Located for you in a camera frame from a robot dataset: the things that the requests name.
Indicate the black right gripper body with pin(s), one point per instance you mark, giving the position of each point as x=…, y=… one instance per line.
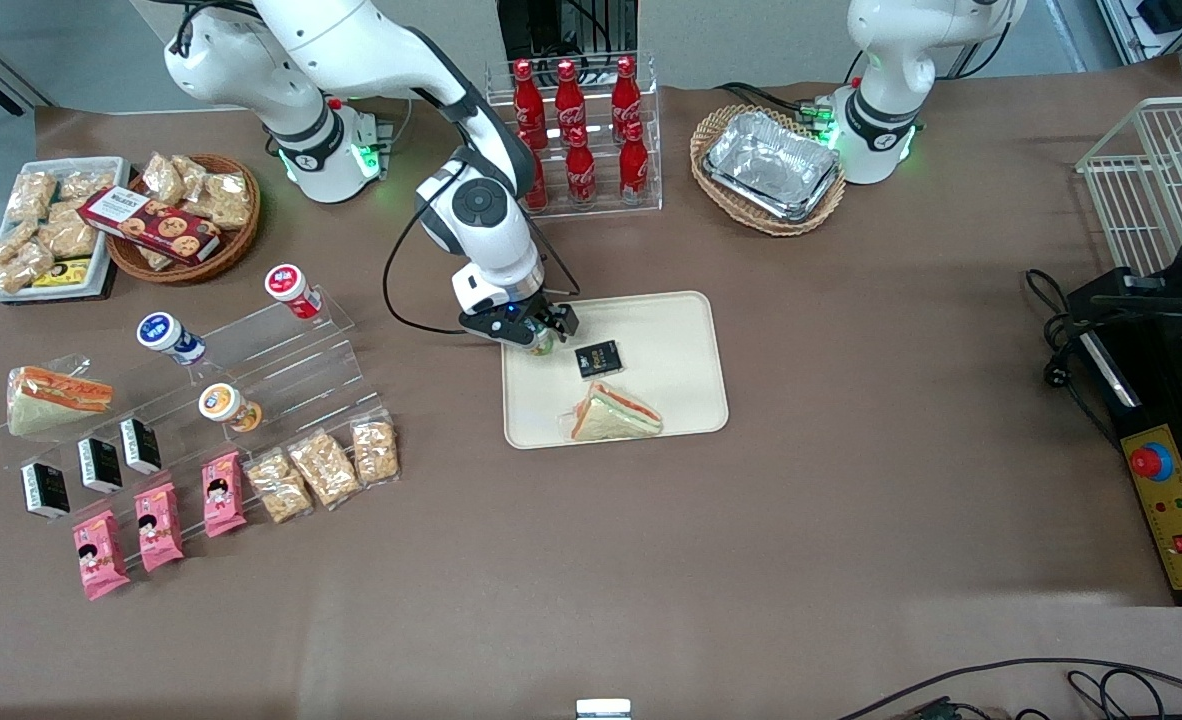
x=541, y=317

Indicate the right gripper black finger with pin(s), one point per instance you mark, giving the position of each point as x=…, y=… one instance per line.
x=563, y=320
x=519, y=340

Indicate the green gum bottle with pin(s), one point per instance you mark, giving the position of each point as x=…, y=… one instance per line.
x=541, y=346

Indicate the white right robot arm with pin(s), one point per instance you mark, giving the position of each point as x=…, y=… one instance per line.
x=351, y=40

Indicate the cream rectangular tray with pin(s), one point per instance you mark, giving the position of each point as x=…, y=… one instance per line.
x=671, y=340

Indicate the red gum bottle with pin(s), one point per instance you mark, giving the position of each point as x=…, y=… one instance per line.
x=293, y=290

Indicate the aluminium foil tray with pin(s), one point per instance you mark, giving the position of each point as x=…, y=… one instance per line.
x=773, y=165

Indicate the orange gum bottle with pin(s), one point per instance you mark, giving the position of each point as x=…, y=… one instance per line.
x=227, y=406

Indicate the blue gum bottle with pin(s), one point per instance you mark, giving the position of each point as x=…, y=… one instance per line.
x=173, y=340

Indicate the white rectangular plastic tray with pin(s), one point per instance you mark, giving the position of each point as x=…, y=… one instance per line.
x=116, y=170

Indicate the small black carton box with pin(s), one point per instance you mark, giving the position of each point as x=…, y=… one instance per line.
x=101, y=465
x=598, y=359
x=46, y=490
x=141, y=446

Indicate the wrapped triangle sandwich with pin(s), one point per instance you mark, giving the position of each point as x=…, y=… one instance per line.
x=616, y=415
x=51, y=400

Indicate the clear acrylic bottle rack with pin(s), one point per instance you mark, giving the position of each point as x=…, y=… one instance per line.
x=601, y=212

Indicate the red cola bottle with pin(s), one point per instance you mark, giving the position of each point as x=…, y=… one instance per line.
x=580, y=170
x=626, y=90
x=540, y=192
x=634, y=165
x=528, y=95
x=569, y=95

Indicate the black yellow sealing machine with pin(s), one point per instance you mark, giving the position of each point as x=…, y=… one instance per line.
x=1161, y=400

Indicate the clear puffed snack bag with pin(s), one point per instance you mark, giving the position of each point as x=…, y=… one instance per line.
x=228, y=200
x=279, y=487
x=156, y=258
x=375, y=450
x=324, y=469
x=71, y=235
x=33, y=195
x=6, y=245
x=163, y=178
x=86, y=185
x=191, y=172
x=23, y=272

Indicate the light oval wicker basket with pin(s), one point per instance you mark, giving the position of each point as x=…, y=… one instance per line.
x=716, y=195

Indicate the clear acrylic step stand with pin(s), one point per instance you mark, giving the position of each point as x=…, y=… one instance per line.
x=281, y=420

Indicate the dark equipment cabinet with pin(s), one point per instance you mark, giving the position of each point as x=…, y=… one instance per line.
x=561, y=25

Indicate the brown round wicker basket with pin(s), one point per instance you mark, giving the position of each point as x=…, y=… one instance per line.
x=206, y=262

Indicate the pink snack pack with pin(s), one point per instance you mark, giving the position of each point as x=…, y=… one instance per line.
x=159, y=527
x=223, y=494
x=101, y=555

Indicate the red cookie box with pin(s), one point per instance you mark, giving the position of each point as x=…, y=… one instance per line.
x=151, y=225

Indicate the small white silver device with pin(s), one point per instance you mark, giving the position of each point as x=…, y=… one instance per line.
x=603, y=709

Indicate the yellow snack pack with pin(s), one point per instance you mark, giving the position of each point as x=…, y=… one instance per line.
x=61, y=273

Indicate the aluminium frame shelf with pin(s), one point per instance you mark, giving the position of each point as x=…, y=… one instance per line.
x=1161, y=20

